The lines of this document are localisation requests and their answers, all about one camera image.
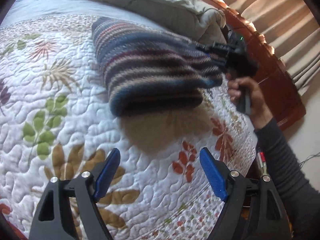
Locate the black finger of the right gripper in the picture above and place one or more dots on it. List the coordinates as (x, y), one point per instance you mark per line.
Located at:
(219, 53)

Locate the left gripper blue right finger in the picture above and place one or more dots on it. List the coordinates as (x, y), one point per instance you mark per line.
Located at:
(252, 207)

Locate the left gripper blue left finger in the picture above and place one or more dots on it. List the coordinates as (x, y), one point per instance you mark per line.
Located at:
(53, 218)

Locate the striped blue knit sweater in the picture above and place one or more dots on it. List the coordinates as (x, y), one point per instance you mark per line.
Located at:
(148, 70)

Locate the person's right forearm dark sleeve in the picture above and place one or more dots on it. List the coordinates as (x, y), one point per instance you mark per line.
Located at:
(300, 199)

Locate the person's right hand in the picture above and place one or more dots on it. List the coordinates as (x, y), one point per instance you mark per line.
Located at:
(260, 113)

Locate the grey-green rumpled duvet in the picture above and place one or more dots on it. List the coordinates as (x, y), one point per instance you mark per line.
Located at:
(194, 19)

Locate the beige curtain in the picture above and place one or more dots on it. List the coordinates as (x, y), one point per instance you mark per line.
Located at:
(291, 29)

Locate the wooden headboard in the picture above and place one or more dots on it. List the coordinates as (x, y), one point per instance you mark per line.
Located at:
(280, 93)

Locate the floral quilted bedspread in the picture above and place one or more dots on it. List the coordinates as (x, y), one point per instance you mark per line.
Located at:
(56, 121)

